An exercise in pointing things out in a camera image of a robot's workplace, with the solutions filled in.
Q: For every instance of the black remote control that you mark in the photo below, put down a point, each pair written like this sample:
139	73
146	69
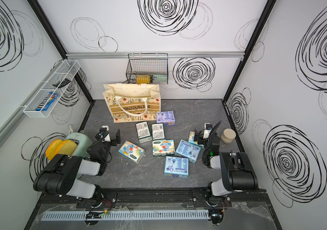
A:
61	83

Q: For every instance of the blue candy packet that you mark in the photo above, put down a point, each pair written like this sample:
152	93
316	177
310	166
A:
46	103

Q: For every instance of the green tissue pack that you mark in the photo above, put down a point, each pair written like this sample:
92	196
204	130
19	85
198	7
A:
158	131
143	132

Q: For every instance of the green toaster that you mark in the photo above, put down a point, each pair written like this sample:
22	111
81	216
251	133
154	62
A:
83	142

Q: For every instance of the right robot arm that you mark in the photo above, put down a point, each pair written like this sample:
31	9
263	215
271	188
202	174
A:
237	173

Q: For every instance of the blue tissue pack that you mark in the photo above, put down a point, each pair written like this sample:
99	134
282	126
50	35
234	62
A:
176	167
188	150

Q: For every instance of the yellow toast slice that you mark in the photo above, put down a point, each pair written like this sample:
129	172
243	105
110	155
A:
66	147
52	148

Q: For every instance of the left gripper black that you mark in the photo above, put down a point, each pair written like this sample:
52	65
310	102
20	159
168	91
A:
117	140

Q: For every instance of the green item in basket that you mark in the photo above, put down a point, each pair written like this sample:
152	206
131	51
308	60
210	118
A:
160	79

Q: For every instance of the yellow toast slice left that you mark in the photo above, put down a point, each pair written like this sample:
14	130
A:
52	148

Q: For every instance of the yellow toast slice right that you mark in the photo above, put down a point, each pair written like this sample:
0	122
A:
66	147

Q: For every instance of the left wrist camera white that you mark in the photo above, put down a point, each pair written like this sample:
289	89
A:
104	133

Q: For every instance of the purple tissue pack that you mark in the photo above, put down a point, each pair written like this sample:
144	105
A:
167	118

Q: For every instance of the grey cable duct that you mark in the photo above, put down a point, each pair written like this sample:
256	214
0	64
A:
125	215

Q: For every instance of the yellow item in basket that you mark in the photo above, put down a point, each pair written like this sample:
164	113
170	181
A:
144	79

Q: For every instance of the beige round jar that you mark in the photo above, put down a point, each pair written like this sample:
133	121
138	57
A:
228	136

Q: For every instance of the elephant tissue pack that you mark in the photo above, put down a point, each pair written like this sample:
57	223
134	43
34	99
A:
131	152
163	148
191	140

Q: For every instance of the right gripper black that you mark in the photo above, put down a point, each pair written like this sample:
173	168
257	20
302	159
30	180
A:
201	142

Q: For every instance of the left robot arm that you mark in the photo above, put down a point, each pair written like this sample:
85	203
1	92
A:
59	177

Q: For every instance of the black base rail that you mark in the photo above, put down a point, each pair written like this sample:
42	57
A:
198	197

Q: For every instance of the black wire basket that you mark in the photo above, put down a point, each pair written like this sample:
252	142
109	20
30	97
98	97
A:
146	64

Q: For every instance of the floral canvas tote bag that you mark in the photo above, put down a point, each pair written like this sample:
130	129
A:
132	102

